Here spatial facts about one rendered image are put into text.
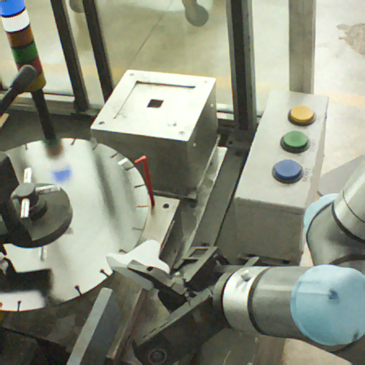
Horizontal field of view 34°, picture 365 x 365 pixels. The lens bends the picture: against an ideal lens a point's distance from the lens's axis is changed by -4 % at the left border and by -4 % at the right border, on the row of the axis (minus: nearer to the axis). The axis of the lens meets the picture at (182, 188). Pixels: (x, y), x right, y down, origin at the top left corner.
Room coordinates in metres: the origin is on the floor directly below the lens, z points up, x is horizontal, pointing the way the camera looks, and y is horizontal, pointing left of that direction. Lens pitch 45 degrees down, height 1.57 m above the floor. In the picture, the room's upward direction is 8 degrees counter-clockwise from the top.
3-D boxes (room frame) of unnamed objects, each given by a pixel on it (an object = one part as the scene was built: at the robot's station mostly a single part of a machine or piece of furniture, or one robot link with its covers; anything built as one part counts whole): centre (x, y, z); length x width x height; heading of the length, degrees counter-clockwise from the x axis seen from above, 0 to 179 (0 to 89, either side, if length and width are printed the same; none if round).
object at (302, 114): (0.79, -0.22, 0.90); 0.04 x 0.04 x 0.02
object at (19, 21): (0.90, 0.24, 1.11); 0.05 x 0.04 x 0.03; 67
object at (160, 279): (0.44, 0.05, 0.97); 0.09 x 0.02 x 0.05; 47
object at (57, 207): (0.60, 0.22, 0.96); 0.11 x 0.11 x 0.03
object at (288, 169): (0.66, -0.16, 0.90); 0.04 x 0.04 x 0.02
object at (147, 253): (0.49, 0.06, 0.96); 0.09 x 0.06 x 0.03; 47
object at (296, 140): (0.73, -0.19, 0.90); 0.04 x 0.04 x 0.02
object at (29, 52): (0.90, 0.24, 1.05); 0.05 x 0.04 x 0.03; 67
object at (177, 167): (0.88, 0.03, 0.82); 0.18 x 0.18 x 0.15; 67
